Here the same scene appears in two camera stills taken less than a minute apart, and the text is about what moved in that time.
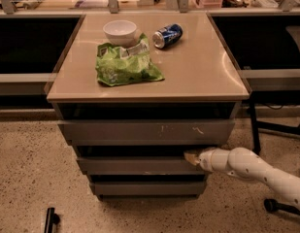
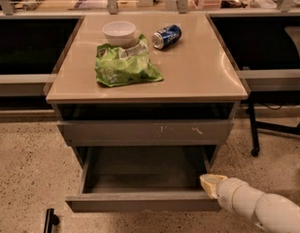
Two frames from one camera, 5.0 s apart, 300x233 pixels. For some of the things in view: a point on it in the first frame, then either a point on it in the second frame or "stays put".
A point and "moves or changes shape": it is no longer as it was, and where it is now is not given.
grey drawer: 141,166 moves or changes shape
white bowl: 120,33 stays put
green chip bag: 117,64 stays put
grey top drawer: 148,132 stays put
